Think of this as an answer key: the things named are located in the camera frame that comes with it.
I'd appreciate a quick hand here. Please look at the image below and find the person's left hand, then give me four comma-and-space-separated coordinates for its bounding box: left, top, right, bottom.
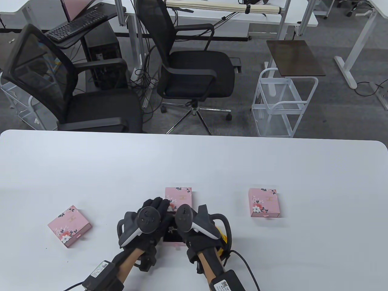
121, 196, 172, 253

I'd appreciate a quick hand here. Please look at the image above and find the person's right hand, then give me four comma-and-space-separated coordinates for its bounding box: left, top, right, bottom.
176, 229, 225, 257

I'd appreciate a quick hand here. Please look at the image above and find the yellow cloth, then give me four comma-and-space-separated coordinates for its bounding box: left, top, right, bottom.
215, 224, 228, 256

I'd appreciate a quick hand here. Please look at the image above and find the pink floral gift box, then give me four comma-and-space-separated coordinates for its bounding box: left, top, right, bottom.
48, 205, 92, 248
165, 187, 192, 214

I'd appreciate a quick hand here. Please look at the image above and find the person's left forearm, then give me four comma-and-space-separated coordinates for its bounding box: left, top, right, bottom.
117, 249, 144, 284

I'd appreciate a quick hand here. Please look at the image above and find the person's right forearm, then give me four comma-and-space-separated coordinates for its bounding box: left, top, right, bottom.
197, 247, 226, 284

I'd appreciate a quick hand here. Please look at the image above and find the black mesh office chair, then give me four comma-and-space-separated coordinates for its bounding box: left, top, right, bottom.
135, 0, 241, 136
1, 24, 148, 134

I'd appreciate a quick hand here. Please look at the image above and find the black computer tower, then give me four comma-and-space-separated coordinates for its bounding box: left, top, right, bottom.
84, 21, 128, 90

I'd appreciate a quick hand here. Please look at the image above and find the dark wooden side table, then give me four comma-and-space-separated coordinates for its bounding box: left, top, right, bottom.
263, 40, 326, 94

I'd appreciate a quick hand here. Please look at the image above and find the black keyboard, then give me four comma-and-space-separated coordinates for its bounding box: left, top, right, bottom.
45, 12, 109, 42

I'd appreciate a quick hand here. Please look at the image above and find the rolled beige mat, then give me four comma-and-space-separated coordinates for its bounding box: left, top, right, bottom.
166, 0, 282, 15

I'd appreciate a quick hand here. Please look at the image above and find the pink screen laptop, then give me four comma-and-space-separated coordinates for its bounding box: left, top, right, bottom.
60, 0, 97, 22

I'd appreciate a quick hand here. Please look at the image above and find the white desk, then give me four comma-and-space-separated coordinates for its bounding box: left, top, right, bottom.
0, 0, 65, 31
333, 0, 388, 111

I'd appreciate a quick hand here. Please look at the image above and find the black office chair base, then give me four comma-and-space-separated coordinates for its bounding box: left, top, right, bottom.
336, 0, 370, 18

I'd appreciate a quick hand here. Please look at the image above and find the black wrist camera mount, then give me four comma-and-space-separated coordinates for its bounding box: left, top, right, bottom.
186, 249, 206, 275
133, 247, 158, 273

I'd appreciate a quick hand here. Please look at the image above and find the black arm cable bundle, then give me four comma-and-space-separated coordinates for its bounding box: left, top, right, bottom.
111, 249, 137, 269

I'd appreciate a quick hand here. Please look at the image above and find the white wire trolley cart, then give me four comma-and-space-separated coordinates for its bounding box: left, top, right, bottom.
0, 71, 50, 131
251, 68, 319, 138

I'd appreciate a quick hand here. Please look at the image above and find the tangle of black cables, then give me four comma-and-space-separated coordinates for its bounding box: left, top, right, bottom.
130, 36, 161, 122

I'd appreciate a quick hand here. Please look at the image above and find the black floor cable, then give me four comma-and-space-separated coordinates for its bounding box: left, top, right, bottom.
355, 77, 388, 97

